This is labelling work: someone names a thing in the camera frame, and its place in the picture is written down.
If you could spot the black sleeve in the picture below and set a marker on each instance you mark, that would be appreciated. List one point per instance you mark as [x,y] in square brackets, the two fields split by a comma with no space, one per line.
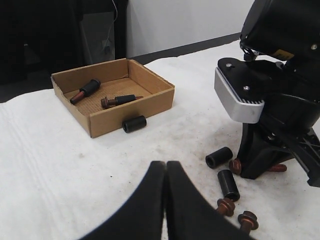
[133,124]
[218,157]
[228,185]

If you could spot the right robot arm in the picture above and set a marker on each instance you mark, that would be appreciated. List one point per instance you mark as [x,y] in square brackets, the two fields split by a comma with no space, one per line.
[282,22]

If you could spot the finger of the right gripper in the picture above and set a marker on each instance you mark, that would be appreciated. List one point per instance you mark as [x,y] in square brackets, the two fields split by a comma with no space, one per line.
[311,155]
[257,155]

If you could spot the brown cardboard box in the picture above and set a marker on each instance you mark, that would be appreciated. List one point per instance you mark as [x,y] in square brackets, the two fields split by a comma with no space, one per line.
[107,122]

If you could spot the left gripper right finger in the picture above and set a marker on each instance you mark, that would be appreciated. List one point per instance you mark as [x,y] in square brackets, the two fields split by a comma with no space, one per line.
[190,215]

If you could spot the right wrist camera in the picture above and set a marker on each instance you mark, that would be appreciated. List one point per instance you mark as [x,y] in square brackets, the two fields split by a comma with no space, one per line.
[235,100]

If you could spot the copper bolt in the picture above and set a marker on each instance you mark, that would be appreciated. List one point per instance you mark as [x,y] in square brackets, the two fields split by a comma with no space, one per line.
[225,207]
[235,166]
[247,220]

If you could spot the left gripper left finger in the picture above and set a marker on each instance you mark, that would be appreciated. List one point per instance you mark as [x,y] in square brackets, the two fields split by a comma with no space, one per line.
[140,212]

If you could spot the bolt in black sleeve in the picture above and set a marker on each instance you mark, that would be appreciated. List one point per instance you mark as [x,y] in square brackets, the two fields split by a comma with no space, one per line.
[88,88]
[122,99]

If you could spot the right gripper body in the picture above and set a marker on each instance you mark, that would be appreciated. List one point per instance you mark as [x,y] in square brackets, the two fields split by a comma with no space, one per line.
[290,105]

